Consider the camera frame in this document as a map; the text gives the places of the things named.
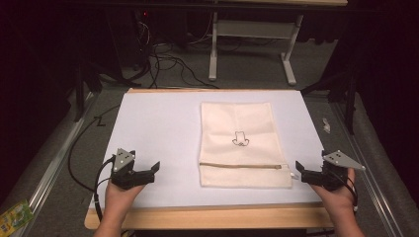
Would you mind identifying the metal floor rail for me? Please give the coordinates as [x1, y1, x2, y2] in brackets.
[330, 98, 404, 237]
[13, 91, 100, 237]

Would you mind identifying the tangle of black cables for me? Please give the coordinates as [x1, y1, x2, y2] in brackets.
[131, 9, 220, 91]

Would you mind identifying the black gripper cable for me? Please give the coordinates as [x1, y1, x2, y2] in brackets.
[332, 171, 360, 212]
[93, 155, 117, 222]

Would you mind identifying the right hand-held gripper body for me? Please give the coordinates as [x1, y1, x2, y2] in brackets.
[312, 149, 367, 193]

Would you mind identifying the white table mat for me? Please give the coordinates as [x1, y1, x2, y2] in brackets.
[89, 90, 326, 209]

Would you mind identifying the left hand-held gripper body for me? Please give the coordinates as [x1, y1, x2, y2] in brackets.
[110, 147, 148, 191]

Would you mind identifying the long black floor cable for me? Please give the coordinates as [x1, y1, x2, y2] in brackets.
[66, 104, 122, 194]

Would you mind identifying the person's left hand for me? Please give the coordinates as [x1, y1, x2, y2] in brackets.
[104, 179, 146, 219]

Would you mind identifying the white metal desk frame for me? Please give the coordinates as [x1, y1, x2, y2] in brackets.
[208, 11, 304, 87]

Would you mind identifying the person's right hand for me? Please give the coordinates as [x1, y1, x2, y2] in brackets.
[309, 167, 357, 216]

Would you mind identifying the black tripod stand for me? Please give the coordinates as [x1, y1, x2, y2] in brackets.
[67, 48, 132, 123]
[299, 63, 360, 136]

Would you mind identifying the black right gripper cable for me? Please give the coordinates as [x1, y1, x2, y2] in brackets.
[332, 171, 360, 212]

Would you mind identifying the green yellow packet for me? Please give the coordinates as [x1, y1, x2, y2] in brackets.
[0, 198, 36, 235]

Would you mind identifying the cream zipped cloth pouch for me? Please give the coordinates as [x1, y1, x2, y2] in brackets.
[198, 101, 293, 190]

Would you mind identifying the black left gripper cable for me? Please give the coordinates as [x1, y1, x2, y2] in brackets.
[93, 155, 117, 222]

